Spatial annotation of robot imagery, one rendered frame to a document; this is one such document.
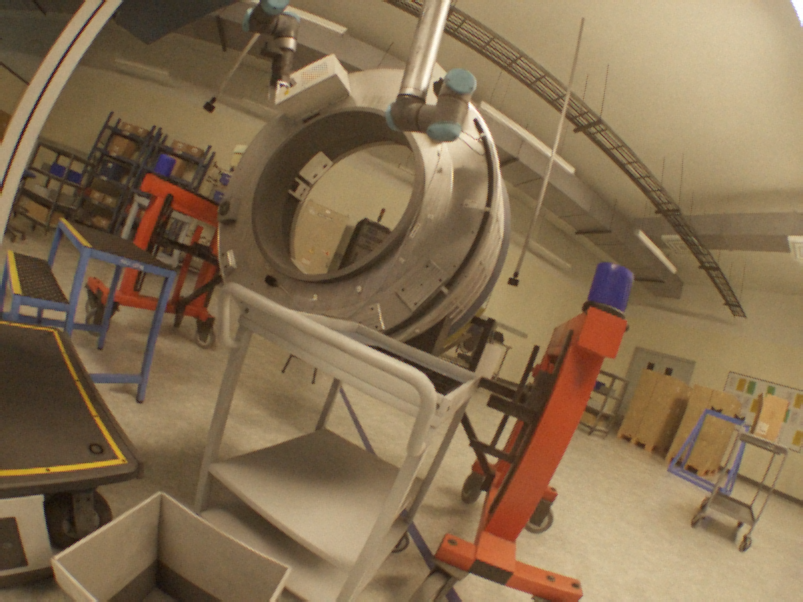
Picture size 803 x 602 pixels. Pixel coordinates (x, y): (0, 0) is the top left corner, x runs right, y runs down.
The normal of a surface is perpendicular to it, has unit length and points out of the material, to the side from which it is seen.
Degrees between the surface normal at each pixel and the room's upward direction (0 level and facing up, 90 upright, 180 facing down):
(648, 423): 90
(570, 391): 90
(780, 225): 90
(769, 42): 180
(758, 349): 90
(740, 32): 180
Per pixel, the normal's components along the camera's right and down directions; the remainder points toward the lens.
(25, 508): 0.87, 0.33
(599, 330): -0.31, -0.15
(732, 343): -0.88, -0.35
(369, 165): 0.32, 0.11
